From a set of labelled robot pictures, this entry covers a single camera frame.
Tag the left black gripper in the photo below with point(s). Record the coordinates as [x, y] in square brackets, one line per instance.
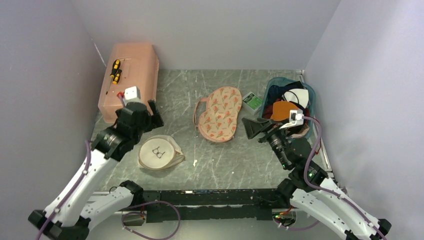
[156, 120]

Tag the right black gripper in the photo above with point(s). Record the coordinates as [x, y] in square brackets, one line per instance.
[253, 126]

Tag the dark red bra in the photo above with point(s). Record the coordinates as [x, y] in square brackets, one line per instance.
[267, 112]

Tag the white mesh laundry bag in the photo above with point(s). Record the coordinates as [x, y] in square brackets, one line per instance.
[159, 152]

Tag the orange black bra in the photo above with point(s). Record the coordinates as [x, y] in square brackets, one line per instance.
[281, 109]

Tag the patterned beige oven mitt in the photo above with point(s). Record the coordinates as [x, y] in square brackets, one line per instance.
[216, 115]

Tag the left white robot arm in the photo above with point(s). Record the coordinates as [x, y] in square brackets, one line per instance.
[68, 217]

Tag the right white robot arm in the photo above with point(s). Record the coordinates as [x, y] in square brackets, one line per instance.
[308, 186]

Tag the green white small box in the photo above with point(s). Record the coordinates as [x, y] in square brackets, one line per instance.
[252, 103]

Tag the navy blue cloth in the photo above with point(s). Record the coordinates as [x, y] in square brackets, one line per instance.
[276, 92]

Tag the teal plastic basket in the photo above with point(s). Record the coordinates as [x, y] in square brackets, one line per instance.
[282, 81]

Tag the beige pink cloth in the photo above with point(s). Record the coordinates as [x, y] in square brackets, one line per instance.
[302, 133]

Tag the yellow black screwdriver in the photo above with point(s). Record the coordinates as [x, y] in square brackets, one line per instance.
[114, 78]
[115, 67]

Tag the pink plastic storage box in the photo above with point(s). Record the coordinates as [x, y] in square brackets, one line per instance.
[140, 68]

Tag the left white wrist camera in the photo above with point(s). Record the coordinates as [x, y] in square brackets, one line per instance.
[130, 95]

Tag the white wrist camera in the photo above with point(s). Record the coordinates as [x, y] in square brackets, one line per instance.
[130, 95]
[296, 118]

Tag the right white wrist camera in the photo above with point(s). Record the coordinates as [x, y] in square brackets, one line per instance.
[296, 118]

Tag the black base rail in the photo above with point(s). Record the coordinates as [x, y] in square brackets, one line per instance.
[261, 204]

